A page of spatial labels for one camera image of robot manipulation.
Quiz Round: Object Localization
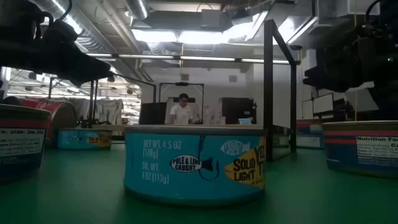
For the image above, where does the person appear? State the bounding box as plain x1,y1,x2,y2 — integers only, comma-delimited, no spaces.
169,92,195,125

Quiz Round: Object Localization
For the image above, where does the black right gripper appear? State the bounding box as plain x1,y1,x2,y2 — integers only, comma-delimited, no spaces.
302,24,398,93

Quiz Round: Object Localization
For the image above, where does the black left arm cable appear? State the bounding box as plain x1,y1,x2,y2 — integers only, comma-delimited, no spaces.
40,0,75,30

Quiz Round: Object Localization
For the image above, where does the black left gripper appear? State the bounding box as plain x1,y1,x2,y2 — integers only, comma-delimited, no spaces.
0,12,114,88

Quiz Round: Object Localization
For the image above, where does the large whiteboard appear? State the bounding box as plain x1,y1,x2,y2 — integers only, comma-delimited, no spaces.
312,92,335,115

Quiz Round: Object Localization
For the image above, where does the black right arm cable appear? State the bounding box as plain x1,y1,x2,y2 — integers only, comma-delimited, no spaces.
364,0,385,29

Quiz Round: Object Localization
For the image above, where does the wooden shelf black metal frame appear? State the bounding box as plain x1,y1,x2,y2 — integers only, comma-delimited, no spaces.
88,19,299,162

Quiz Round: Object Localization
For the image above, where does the silver ventilation duct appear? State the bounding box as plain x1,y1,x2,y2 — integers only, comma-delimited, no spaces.
29,0,150,54

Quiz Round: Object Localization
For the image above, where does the black cabinet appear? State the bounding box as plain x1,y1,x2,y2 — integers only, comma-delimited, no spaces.
221,96,257,125

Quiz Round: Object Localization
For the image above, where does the teal tuna can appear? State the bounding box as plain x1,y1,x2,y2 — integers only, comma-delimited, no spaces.
57,128,113,151
123,124,267,208

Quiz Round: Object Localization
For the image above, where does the small whiteboard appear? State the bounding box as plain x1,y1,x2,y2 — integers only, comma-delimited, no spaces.
301,98,314,119

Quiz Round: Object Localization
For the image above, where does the ceiling strip light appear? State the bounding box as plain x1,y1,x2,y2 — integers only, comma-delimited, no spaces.
86,52,290,65

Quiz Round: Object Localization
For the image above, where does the white hanging cloth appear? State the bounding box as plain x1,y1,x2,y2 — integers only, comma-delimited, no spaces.
95,98,124,125

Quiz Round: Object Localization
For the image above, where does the dark monitor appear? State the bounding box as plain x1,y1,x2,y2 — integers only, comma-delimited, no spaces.
139,101,168,125

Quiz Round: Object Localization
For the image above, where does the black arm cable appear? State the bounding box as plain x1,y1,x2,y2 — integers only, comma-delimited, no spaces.
40,0,75,30
364,0,385,29

